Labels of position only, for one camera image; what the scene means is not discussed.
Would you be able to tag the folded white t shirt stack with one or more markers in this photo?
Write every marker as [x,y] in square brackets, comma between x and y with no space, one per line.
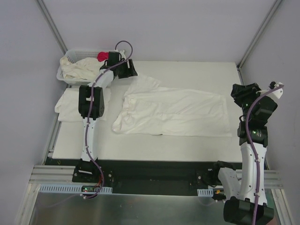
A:
[67,105]

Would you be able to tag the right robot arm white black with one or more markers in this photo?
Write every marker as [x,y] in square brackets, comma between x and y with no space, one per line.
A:
[246,202]

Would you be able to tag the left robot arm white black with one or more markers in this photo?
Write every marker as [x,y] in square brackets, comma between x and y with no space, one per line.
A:
[91,108]

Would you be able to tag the aluminium rail front right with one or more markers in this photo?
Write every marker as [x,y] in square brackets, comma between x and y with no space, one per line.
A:
[272,180]

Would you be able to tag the aluminium frame post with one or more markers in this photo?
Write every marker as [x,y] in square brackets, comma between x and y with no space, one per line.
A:
[49,20]
[259,33]

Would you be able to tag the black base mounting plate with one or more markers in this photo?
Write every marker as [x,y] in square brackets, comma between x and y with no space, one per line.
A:
[147,177]

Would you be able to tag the aluminium rail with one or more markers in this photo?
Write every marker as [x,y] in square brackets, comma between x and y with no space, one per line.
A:
[272,180]
[51,174]

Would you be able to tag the right white cable duct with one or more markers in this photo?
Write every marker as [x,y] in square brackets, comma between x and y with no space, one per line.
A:
[205,192]

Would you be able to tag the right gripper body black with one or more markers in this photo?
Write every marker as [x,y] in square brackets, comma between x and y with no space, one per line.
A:
[243,91]

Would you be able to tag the left white cable duct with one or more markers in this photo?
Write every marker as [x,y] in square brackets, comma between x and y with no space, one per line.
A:
[74,189]

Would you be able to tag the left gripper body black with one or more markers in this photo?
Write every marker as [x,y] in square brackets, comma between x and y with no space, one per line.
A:
[128,69]

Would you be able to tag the right aluminium frame post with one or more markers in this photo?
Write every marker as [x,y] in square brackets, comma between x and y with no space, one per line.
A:
[259,33]

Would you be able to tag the white plastic laundry basket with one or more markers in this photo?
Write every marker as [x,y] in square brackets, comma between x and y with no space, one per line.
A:
[73,56]

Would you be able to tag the cream clothes in basket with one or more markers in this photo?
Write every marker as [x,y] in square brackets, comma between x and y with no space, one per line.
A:
[85,69]

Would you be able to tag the left aluminium frame post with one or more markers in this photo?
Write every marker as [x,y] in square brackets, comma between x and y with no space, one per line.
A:
[49,20]

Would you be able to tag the aluminium rail front left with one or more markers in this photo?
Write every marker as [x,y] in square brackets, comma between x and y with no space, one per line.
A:
[51,174]

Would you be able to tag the white cable duct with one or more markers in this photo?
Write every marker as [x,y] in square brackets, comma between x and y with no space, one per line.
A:
[74,189]
[205,192]

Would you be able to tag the red garment in basket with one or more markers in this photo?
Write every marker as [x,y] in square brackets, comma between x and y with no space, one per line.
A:
[102,56]

